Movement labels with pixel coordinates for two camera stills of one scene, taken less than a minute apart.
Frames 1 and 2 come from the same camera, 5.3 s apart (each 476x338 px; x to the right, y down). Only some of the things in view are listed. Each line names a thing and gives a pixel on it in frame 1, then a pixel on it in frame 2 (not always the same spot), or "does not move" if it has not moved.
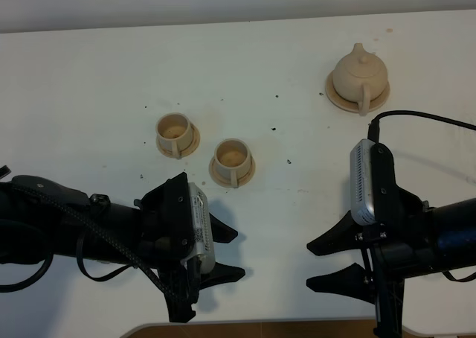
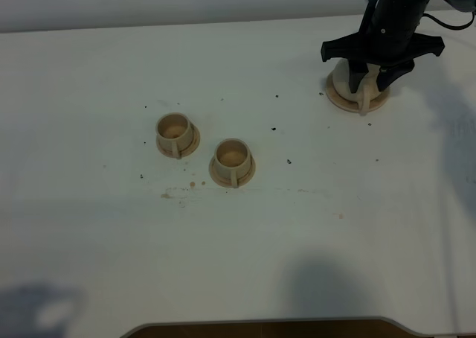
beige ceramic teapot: [360, 77] does not move
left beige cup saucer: [194, 144] does not move
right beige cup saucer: [225, 181] does not move
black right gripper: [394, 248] -> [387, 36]
